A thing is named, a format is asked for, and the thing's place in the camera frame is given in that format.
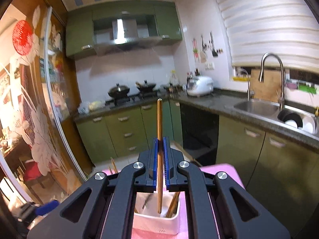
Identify green upper wall cabinets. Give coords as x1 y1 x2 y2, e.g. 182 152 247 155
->
66 0 182 59

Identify wooden chopstick in holder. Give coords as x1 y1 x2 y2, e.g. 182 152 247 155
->
165 192 180 218

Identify wooden cutting board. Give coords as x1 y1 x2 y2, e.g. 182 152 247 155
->
250 69 281 103

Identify white plastic utensil holder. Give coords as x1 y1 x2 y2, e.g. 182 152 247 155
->
132 191 181 235

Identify white zebra window blind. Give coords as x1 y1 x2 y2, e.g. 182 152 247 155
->
216 0 318 73

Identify green lower base cabinets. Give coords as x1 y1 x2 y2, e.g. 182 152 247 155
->
76 100 318 236

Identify brown wooden chopstick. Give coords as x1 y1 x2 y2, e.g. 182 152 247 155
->
157 99 163 214

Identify white rice cooker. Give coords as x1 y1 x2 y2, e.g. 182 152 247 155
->
187 75 214 97

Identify black pot with lid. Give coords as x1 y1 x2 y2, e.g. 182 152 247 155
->
135 80 156 93

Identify stainless steel sink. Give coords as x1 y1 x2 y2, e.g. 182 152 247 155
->
230 100 318 138

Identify pink floral tablecloth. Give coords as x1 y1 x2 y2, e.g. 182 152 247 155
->
100 161 243 238

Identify steel gooseneck kitchen faucet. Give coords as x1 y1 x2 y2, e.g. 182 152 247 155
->
256 52 286 109

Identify black wok with lid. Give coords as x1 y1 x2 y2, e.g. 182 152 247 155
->
108 83 130 99

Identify dark granite countertop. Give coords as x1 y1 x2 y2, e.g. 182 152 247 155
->
74 90 318 150

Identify black gas stove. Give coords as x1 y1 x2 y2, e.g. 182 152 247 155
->
105 90 159 109

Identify floral glass sliding door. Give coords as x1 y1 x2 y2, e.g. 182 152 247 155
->
1 5 81 206

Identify steel range hood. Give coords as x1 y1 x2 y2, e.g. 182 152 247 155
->
94 15 166 56

